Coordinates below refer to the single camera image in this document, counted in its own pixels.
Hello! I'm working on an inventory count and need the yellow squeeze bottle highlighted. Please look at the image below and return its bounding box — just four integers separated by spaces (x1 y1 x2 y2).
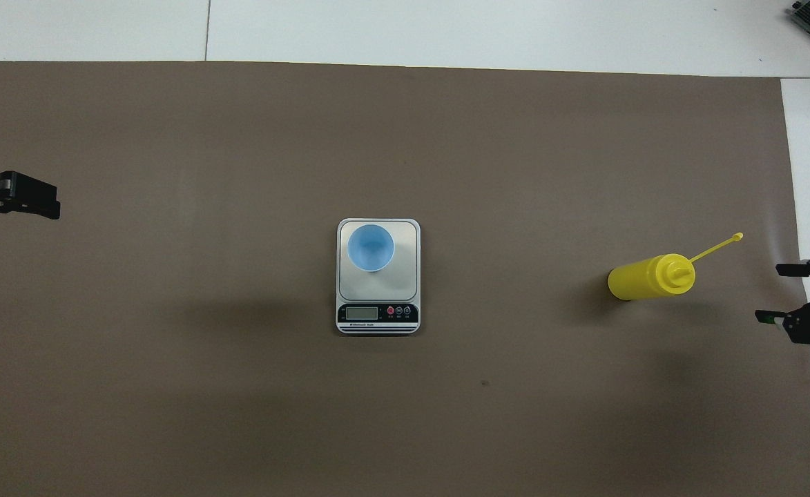
607 233 744 302

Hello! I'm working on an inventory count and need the light blue plastic cup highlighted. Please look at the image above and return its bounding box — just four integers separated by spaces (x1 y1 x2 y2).
346 224 396 274

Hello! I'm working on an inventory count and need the silver digital kitchen scale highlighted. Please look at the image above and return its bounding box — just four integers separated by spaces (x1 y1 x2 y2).
336 218 421 335

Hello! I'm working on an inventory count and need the brown table mat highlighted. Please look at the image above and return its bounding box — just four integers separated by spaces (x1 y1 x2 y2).
0 61 810 497

